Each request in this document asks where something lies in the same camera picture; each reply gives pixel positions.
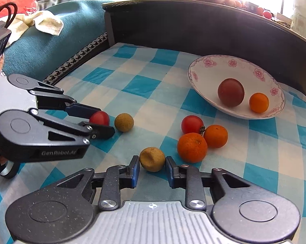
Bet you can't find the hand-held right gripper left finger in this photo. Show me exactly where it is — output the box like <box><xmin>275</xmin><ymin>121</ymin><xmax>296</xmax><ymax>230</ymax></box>
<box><xmin>50</xmin><ymin>155</ymin><xmax>140</xmax><ymax>211</ymax></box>

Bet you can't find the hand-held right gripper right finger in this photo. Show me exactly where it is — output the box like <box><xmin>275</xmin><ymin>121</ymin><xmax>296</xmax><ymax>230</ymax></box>
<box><xmin>165</xmin><ymin>156</ymin><xmax>252</xmax><ymax>211</ymax></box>

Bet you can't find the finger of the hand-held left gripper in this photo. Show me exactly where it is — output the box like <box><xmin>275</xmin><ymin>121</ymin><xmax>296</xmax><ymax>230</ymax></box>
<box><xmin>28</xmin><ymin>80</ymin><xmax>103</xmax><ymax>120</ymax></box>
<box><xmin>28</xmin><ymin>109</ymin><xmax>115</xmax><ymax>145</ymax></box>

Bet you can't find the dented tan round fruit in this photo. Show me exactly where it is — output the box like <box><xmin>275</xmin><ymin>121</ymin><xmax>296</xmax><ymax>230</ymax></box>
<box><xmin>139</xmin><ymin>147</ymin><xmax>166</xmax><ymax>172</ymax></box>

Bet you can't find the greenish tan round fruit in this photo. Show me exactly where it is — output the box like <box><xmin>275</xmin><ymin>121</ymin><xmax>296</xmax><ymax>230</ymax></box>
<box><xmin>114</xmin><ymin>113</ymin><xmax>134</xmax><ymax>133</ymax></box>

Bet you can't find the large orange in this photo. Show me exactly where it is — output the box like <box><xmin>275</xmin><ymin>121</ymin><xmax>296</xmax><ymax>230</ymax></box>
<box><xmin>177</xmin><ymin>133</ymin><xmax>208</xmax><ymax>163</ymax></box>

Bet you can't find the red tomato with stem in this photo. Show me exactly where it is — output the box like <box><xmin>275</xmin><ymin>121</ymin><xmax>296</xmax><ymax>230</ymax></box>
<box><xmin>181</xmin><ymin>115</ymin><xmax>205</xmax><ymax>135</ymax></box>

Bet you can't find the medium orange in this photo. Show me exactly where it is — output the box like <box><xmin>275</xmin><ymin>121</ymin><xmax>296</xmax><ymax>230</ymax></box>
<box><xmin>203</xmin><ymin>124</ymin><xmax>229</xmax><ymax>148</ymax></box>

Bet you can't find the white floral bowl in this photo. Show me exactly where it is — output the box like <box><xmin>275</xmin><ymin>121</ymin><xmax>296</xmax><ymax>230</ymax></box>
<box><xmin>188</xmin><ymin>54</ymin><xmax>286</xmax><ymax>120</ymax></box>

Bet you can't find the blue checked tablecloth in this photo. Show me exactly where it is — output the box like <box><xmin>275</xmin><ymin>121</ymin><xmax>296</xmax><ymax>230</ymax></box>
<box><xmin>0</xmin><ymin>42</ymin><xmax>306</xmax><ymax>244</ymax></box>

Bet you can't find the teal blanket with houndstooth trim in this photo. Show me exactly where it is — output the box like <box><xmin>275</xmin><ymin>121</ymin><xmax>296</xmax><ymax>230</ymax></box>
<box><xmin>2</xmin><ymin>0</ymin><xmax>109</xmax><ymax>84</ymax></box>

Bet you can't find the cream towel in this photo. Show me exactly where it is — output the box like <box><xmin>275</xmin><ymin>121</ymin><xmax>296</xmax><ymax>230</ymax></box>
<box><xmin>4</xmin><ymin>10</ymin><xmax>64</xmax><ymax>49</ymax></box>

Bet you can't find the dark red round fruit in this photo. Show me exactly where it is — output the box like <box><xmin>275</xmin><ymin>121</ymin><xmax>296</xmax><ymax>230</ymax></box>
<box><xmin>217</xmin><ymin>78</ymin><xmax>245</xmax><ymax>107</ymax></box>

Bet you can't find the small orange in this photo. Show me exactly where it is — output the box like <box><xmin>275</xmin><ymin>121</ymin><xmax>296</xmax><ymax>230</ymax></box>
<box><xmin>249</xmin><ymin>93</ymin><xmax>270</xmax><ymax>114</ymax></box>

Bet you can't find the dark coffee table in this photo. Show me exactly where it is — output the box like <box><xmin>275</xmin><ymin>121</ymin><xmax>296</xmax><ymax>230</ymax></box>
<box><xmin>102</xmin><ymin>0</ymin><xmax>306</xmax><ymax>97</ymax></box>

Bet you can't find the black cable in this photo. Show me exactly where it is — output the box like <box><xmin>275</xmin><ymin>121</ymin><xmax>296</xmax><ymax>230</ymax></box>
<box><xmin>0</xmin><ymin>2</ymin><xmax>17</xmax><ymax>28</ymax></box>

